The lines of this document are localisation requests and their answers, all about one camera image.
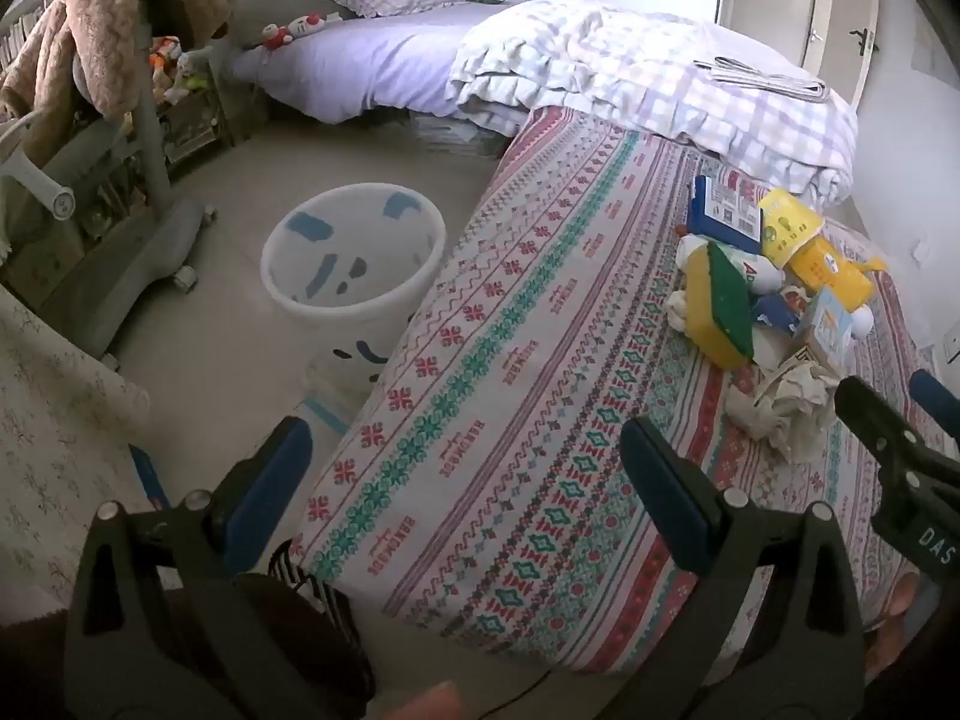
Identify paper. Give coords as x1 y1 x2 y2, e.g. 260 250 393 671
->
724 330 841 462

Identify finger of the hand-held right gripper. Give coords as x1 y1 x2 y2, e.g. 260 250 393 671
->
909 369 960 458
834 375 938 482

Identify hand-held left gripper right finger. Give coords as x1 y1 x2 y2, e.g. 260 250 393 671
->
621 415 868 720

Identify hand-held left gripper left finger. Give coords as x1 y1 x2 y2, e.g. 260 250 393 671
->
64 416 314 720

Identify blue and white wrapper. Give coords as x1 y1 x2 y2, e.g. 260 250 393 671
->
750 292 807 335

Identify patterned striped blanket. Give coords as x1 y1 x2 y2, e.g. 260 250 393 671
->
289 105 960 676

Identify person's right hand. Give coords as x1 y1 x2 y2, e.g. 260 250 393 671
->
862 570 929 681

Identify folded grey striped cloth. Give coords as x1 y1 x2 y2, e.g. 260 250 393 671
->
694 56 832 102

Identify purple bed sheet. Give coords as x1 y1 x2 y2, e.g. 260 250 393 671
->
229 4 526 125

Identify bookshelf with books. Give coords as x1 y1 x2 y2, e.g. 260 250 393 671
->
0 0 68 68

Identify grey desk chair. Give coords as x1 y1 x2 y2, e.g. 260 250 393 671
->
0 15 218 372

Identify white floral cloth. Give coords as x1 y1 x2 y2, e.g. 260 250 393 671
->
0 285 181 608

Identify yellow and green sponge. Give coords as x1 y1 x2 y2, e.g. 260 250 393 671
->
686 244 755 370

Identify white door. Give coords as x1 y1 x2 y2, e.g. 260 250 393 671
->
799 0 882 113

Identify dark blue labelled box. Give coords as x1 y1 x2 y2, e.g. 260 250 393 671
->
688 175 766 248

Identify yellow packet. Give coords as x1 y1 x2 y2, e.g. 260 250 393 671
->
757 189 824 269
787 236 887 316

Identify white bin with blue print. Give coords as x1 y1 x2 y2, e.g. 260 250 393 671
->
260 184 447 398

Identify small blue and tan carton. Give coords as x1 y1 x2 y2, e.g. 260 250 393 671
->
787 286 856 372

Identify purple plaid quilt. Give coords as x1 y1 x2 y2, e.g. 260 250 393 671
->
446 0 860 211

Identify blue flat box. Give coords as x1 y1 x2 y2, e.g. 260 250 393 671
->
127 444 173 511

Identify shelf with plush toys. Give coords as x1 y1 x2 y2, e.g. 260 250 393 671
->
146 34 233 166

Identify white plastic bottle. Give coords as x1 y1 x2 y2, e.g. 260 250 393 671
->
677 235 785 293

